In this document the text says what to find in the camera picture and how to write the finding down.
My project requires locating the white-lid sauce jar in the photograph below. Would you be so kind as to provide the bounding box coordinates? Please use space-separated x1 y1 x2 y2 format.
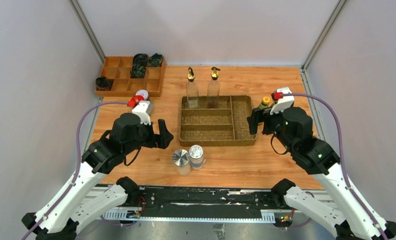
135 89 150 101

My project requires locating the brownish glass oil bottle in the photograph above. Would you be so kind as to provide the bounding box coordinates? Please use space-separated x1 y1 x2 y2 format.
207 66 221 109

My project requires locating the wooden compartment tray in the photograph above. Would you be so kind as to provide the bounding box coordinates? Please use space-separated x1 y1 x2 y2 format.
95 56 166 97

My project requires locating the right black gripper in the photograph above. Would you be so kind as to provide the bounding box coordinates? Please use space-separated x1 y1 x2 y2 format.
247 105 296 153

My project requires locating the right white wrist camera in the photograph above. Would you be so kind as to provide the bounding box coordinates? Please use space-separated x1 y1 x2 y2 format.
270 86 295 115

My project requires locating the clear oil bottle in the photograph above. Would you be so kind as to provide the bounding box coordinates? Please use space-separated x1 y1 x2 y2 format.
186 67 199 109

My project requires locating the green coiled item top-right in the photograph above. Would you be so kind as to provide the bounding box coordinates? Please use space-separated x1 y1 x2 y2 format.
147 53 164 68

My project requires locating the silver-lid spice jar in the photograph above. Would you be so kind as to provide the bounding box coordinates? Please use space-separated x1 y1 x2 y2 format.
172 149 191 176
188 145 205 170

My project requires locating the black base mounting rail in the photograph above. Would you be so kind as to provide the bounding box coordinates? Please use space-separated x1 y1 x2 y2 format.
122 186 292 220

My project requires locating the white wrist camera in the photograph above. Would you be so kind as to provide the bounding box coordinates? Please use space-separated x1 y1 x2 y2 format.
131 100 153 125
270 86 295 115

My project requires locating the purple cable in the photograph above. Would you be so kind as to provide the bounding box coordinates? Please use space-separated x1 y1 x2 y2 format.
20 100 134 240
280 93 389 240

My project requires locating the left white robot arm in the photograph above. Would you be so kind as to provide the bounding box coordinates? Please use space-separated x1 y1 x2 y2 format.
21 112 174 240

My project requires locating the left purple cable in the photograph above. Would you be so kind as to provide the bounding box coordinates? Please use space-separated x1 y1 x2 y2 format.
20 100 134 240

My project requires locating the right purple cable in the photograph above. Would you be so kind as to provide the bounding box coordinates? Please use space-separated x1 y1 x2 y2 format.
280 93 389 240

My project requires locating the red-lid sauce jar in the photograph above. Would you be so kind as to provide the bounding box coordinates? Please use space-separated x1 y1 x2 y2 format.
127 95 145 108

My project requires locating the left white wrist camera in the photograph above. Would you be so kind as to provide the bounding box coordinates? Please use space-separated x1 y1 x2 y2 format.
131 100 153 125

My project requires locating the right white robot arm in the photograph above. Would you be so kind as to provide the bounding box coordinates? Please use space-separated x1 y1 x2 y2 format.
247 107 396 240

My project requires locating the woven wicker divided tray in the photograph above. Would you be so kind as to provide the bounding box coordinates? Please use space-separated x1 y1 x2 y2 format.
178 95 257 147

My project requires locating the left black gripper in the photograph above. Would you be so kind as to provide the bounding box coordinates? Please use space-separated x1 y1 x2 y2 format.
123 117 174 155

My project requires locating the left yellow-cap sauce bottle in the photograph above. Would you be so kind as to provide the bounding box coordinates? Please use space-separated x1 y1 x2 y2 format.
258 96 272 110

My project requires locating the dark coiled item middle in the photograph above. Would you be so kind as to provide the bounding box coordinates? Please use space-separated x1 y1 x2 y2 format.
130 64 147 79

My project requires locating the left silver-lid spice jar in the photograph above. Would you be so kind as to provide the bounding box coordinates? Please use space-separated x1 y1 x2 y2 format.
172 149 191 176

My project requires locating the black coiled item outside tray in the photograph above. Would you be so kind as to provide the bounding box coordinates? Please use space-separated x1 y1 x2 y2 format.
95 76 114 91

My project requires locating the black coiled item top-middle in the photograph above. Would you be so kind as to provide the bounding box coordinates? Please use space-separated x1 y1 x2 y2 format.
132 53 149 67

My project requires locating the right silver-lid spice jar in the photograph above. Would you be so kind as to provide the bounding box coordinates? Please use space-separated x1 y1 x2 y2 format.
188 145 205 170

